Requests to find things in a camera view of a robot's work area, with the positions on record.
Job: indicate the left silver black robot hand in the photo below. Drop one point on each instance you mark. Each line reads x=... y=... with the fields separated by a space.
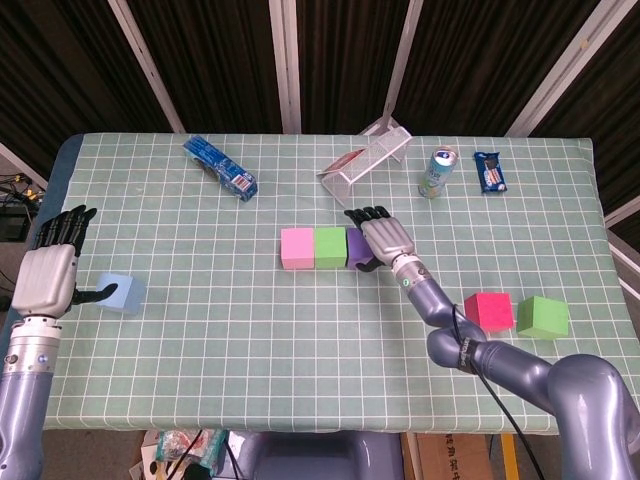
x=42 y=282

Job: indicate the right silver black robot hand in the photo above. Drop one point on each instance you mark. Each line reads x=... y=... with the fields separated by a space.
x=387 y=240

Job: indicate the purple foam cube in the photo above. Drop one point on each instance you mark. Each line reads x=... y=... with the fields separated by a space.
x=356 y=245

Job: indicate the green foam cube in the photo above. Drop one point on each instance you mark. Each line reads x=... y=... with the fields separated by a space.
x=330 y=247
x=542 y=317

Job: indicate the pink foam cube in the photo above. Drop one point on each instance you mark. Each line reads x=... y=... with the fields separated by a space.
x=297 y=249

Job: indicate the red foam cube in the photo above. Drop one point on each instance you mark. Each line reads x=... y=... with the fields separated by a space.
x=490 y=312

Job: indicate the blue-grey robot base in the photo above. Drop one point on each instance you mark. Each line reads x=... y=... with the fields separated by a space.
x=325 y=457

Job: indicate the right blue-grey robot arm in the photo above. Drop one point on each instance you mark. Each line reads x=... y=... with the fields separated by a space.
x=525 y=365

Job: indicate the black box device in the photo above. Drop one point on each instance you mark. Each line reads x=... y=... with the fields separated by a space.
x=12 y=227

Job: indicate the green white drink can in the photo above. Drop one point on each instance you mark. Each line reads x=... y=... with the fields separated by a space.
x=437 y=175

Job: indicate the light blue foam cube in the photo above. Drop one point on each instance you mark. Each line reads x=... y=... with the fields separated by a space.
x=127 y=299

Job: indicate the red card in basket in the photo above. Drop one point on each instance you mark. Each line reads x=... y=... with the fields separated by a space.
x=345 y=161

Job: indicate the dark blue cookie packet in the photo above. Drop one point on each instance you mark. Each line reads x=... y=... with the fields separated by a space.
x=491 y=174

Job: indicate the green checked tablecloth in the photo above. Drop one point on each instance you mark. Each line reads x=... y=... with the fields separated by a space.
x=280 y=360

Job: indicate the long blue cookie box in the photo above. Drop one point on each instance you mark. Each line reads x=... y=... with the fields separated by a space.
x=222 y=169

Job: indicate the white printed bag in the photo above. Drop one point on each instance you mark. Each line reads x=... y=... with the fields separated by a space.
x=147 y=457

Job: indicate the brown cardboard box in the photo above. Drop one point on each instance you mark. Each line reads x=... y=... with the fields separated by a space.
x=450 y=457

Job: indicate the teal snack bag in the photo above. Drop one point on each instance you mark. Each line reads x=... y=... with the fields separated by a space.
x=210 y=445

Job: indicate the black pleated curtain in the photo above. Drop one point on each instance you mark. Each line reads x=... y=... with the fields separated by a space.
x=215 y=60

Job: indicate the yellow bar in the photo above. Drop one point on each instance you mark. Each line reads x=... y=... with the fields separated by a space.
x=509 y=460

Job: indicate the white metal frame post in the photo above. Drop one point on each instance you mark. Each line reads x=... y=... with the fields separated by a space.
x=145 y=60
x=625 y=210
x=285 y=65
x=565 y=65
x=22 y=165
x=625 y=265
x=402 y=60

